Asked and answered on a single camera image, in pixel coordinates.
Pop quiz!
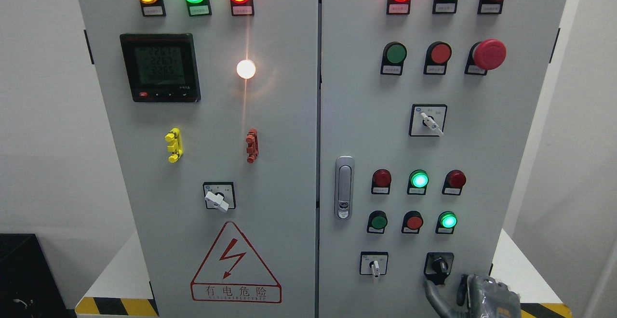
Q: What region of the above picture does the grey right cabinet door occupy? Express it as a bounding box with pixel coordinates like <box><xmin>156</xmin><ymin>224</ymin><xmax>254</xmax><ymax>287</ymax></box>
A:
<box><xmin>318</xmin><ymin>0</ymin><xmax>565</xmax><ymax>318</ymax></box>

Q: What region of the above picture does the yellow terminal connector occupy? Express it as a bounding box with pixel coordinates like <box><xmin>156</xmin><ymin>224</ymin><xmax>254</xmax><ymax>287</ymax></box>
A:
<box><xmin>165</xmin><ymin>127</ymin><xmax>183</xmax><ymax>163</ymax></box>

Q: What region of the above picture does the green illuminated button lower right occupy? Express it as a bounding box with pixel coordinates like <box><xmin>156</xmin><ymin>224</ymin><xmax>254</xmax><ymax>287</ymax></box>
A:
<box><xmin>435</xmin><ymin>211</ymin><xmax>458</xmax><ymax>235</ymax></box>

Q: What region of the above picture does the green push button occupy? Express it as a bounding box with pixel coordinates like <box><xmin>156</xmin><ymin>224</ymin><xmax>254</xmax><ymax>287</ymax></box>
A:
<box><xmin>380</xmin><ymin>41</ymin><xmax>407</xmax><ymax>76</ymax></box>
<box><xmin>366</xmin><ymin>210</ymin><xmax>388</xmax><ymax>234</ymax></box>

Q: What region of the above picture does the white selector switch upper right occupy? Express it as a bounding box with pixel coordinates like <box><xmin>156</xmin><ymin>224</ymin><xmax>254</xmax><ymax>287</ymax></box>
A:
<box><xmin>408</xmin><ymin>104</ymin><xmax>447</xmax><ymax>137</ymax></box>

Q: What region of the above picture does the red danger warning sticker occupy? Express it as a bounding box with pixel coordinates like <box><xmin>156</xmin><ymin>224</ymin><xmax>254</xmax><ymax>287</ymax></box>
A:
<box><xmin>191</xmin><ymin>221</ymin><xmax>282</xmax><ymax>304</ymax></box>

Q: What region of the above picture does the white lit indicator lamp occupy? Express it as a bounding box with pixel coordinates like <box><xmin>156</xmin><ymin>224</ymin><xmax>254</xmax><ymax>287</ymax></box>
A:
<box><xmin>236</xmin><ymin>59</ymin><xmax>256</xmax><ymax>80</ymax></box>

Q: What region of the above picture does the green push button upper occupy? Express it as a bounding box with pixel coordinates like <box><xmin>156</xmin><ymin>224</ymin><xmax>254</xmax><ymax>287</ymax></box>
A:
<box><xmin>380</xmin><ymin>41</ymin><xmax>407</xmax><ymax>76</ymax></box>

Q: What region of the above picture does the red emergency stop button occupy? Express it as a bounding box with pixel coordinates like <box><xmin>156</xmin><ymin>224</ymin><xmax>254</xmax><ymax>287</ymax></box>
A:
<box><xmin>465</xmin><ymin>39</ymin><xmax>507</xmax><ymax>76</ymax></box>

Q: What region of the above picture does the dark red indicator light left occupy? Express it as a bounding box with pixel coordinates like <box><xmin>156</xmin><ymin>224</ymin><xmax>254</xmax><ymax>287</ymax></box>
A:
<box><xmin>372</xmin><ymin>169</ymin><xmax>392</xmax><ymax>195</ymax></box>

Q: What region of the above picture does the black box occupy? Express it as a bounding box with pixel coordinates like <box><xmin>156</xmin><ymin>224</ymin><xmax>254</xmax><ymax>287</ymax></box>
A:
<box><xmin>0</xmin><ymin>233</ymin><xmax>70</xmax><ymax>318</ymax></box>

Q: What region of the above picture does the black rotary knob switch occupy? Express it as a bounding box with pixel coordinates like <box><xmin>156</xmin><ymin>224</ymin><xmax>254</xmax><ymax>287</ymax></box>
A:
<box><xmin>424</xmin><ymin>252</ymin><xmax>454</xmax><ymax>285</ymax></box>

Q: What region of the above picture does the white selector switch lower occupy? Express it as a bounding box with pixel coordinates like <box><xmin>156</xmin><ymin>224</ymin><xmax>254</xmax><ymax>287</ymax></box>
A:
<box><xmin>359</xmin><ymin>252</ymin><xmax>389</xmax><ymax>277</ymax></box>

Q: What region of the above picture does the silver door handle lock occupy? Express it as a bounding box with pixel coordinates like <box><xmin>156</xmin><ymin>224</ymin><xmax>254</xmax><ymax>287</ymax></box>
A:
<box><xmin>335</xmin><ymin>156</ymin><xmax>355</xmax><ymax>220</ymax></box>

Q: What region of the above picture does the red push button upper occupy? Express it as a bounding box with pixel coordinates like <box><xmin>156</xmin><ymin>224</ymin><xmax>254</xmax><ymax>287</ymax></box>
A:
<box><xmin>423</xmin><ymin>41</ymin><xmax>452</xmax><ymax>76</ymax></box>

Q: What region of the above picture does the grey cabinet door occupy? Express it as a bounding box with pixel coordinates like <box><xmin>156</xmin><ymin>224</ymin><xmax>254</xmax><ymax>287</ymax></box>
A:
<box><xmin>79</xmin><ymin>0</ymin><xmax>318</xmax><ymax>318</ymax></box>
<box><xmin>318</xmin><ymin>0</ymin><xmax>565</xmax><ymax>318</ymax></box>

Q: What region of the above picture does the green lit indicator middle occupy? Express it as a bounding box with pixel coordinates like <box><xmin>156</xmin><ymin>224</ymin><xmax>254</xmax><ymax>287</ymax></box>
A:
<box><xmin>407</xmin><ymin>170</ymin><xmax>429</xmax><ymax>195</ymax></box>

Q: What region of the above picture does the red push button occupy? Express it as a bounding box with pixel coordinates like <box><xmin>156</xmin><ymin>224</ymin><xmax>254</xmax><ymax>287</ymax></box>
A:
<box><xmin>401</xmin><ymin>211</ymin><xmax>424</xmax><ymax>234</ymax></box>
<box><xmin>423</xmin><ymin>41</ymin><xmax>452</xmax><ymax>76</ymax></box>

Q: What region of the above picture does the green push button lower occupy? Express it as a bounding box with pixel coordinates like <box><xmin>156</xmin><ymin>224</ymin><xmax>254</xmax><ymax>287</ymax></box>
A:
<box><xmin>366</xmin><ymin>210</ymin><xmax>388</xmax><ymax>234</ymax></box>

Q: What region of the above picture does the white selector switch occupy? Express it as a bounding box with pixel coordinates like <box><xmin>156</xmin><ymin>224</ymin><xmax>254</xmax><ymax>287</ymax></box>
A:
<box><xmin>408</xmin><ymin>104</ymin><xmax>447</xmax><ymax>137</ymax></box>
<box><xmin>359</xmin><ymin>252</ymin><xmax>389</xmax><ymax>277</ymax></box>

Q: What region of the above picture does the black digital power meter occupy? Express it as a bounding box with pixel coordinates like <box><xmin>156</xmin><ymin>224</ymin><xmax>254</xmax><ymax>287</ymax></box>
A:
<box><xmin>120</xmin><ymin>33</ymin><xmax>201</xmax><ymax>103</ymax></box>

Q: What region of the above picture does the white selector switch left door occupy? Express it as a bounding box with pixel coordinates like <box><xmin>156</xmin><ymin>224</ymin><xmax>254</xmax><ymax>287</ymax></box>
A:
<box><xmin>202</xmin><ymin>182</ymin><xmax>236</xmax><ymax>212</ymax></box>

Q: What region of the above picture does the grey left cabinet door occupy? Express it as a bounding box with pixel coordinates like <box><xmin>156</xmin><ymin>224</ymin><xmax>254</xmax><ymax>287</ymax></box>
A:
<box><xmin>79</xmin><ymin>0</ymin><xmax>318</xmax><ymax>318</ymax></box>

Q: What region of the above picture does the red push button lower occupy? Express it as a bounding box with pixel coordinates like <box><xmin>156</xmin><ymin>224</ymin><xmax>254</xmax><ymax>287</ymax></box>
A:
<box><xmin>401</xmin><ymin>211</ymin><xmax>424</xmax><ymax>234</ymax></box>

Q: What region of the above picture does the red terminal connector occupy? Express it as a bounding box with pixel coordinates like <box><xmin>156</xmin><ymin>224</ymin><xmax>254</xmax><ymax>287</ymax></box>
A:
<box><xmin>245</xmin><ymin>128</ymin><xmax>259</xmax><ymax>163</ymax></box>

